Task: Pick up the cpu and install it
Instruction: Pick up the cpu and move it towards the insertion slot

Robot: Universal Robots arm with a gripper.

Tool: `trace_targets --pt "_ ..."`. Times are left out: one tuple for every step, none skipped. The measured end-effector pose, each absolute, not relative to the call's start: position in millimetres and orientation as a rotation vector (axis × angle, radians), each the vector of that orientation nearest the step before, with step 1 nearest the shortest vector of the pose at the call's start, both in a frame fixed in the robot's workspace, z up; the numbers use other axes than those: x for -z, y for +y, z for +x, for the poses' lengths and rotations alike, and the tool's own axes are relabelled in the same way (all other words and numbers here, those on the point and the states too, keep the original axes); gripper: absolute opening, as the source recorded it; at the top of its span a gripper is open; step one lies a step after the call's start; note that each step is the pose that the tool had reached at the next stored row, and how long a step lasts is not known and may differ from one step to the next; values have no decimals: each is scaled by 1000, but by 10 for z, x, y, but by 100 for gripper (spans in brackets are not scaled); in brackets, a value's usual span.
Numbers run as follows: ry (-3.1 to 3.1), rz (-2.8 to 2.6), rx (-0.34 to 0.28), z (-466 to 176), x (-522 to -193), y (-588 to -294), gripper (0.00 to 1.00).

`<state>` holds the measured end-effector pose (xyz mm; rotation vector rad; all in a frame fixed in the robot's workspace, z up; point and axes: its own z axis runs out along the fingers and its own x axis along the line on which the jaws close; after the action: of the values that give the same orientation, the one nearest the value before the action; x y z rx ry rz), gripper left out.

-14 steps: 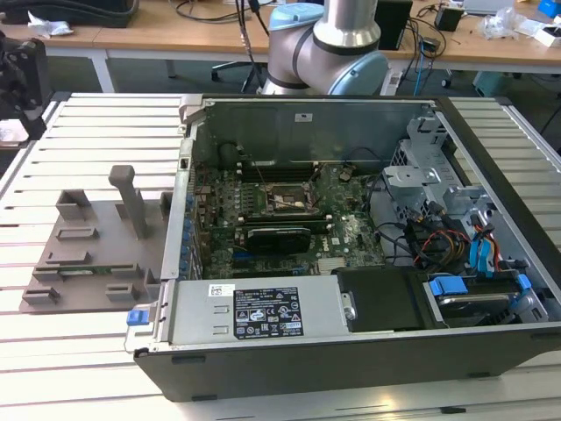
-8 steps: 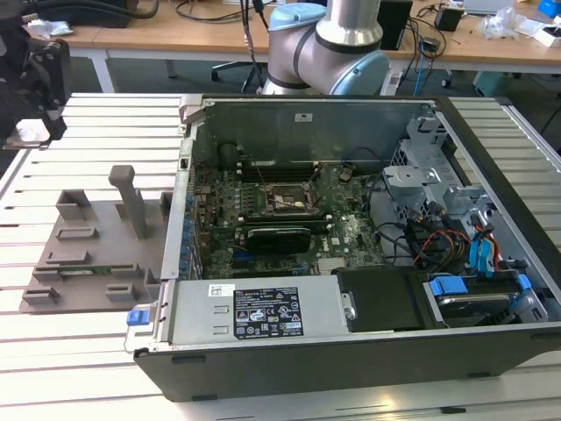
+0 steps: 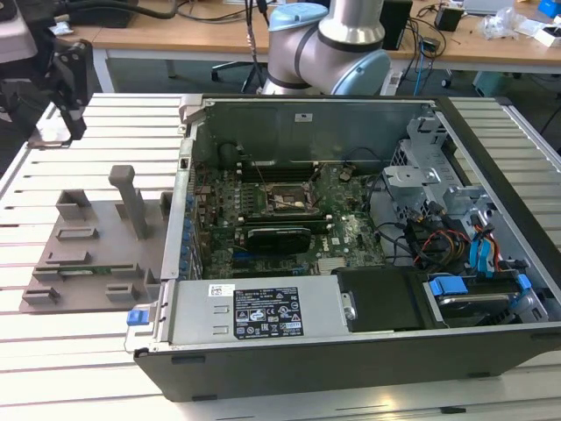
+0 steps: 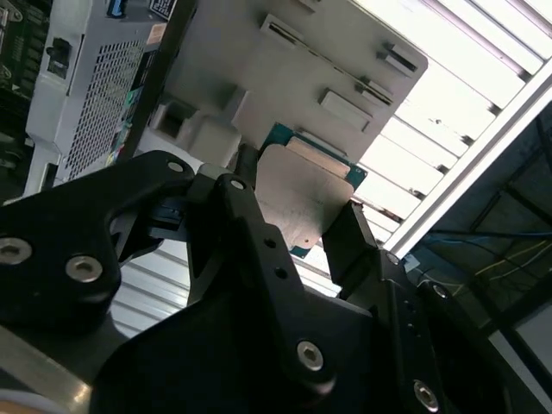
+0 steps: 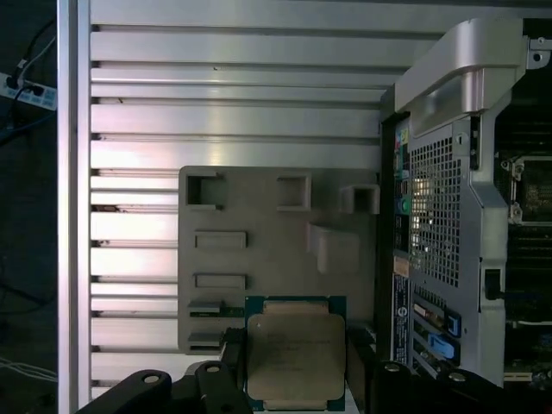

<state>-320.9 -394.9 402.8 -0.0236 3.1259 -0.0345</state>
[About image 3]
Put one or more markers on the small black electronic module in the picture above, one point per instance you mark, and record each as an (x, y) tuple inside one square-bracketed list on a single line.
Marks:
[(430, 46)]

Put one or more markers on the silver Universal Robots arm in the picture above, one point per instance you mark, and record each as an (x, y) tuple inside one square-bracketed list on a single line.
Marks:
[(324, 52)]

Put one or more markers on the clear plastic bag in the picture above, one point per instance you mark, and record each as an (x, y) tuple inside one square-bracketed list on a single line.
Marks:
[(499, 24)]

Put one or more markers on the silver metal drive cage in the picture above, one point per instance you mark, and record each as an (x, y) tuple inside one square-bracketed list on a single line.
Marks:
[(409, 175)]

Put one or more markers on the black open PC case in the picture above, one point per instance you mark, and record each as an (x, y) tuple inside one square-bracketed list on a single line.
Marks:
[(307, 373)]

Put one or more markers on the green motherboard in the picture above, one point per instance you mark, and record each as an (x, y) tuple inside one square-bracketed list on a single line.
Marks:
[(350, 228)]

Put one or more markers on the CPU socket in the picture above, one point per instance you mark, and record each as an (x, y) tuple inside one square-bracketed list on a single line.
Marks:
[(285, 197)]

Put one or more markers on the silver power supply unit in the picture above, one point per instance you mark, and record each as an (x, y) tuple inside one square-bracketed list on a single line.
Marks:
[(197, 316)]

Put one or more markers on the blue box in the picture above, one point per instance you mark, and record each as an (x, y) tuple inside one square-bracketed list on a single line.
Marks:
[(550, 8)]

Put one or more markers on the grey plastic case latch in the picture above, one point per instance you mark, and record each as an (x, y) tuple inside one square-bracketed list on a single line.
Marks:
[(190, 107)]

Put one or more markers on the wooden desk white frame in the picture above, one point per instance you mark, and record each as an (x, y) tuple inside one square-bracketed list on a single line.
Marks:
[(175, 37)]

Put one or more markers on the white cardboard box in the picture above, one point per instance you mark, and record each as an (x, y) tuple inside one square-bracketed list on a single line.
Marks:
[(550, 39)]

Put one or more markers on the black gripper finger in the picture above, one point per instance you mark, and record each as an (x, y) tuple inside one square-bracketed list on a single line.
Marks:
[(72, 79)]

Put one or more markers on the round coin cell battery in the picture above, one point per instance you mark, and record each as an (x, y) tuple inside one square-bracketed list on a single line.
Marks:
[(345, 175)]

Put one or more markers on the black computer tower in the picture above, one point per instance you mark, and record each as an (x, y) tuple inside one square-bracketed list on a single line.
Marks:
[(396, 24)]

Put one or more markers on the black RAM slot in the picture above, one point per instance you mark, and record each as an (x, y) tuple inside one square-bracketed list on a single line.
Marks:
[(285, 166), (285, 176), (317, 226), (280, 215)]

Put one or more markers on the black graphics card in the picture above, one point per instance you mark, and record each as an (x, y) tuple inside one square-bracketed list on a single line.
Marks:
[(276, 239)]

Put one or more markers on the blue case latch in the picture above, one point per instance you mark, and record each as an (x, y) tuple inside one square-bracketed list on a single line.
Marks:
[(136, 318)]

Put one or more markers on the large black box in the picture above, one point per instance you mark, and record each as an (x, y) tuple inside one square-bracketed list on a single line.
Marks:
[(109, 15)]

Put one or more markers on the black office chair base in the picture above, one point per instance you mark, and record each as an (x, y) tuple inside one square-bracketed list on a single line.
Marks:
[(232, 66)]

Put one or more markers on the teal storage box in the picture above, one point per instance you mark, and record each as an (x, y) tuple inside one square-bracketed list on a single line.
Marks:
[(495, 83)]

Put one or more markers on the grey flat device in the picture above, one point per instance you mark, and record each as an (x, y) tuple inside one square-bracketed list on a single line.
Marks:
[(486, 5)]

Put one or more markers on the black plastic shroud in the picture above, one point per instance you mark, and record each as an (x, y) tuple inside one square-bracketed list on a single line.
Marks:
[(381, 298)]

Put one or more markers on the small silver chipset heatsink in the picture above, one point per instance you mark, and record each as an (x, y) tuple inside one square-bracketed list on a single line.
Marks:
[(332, 266)]

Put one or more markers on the green RAM stick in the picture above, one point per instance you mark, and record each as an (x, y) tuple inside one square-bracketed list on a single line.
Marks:
[(83, 270)]

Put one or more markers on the hard disk in blue carrier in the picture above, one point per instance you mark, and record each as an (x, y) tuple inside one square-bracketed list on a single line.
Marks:
[(448, 288)]

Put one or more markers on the crumpled white paper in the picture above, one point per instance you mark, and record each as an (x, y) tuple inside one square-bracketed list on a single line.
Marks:
[(65, 30)]

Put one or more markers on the thin metal locking lever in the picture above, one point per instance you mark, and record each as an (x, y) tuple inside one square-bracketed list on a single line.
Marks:
[(315, 174), (260, 173)]

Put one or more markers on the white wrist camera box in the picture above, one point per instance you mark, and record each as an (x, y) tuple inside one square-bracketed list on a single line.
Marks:
[(17, 39)]

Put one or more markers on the grey parts rack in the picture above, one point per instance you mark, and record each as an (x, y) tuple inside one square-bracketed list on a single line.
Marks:
[(101, 245)]

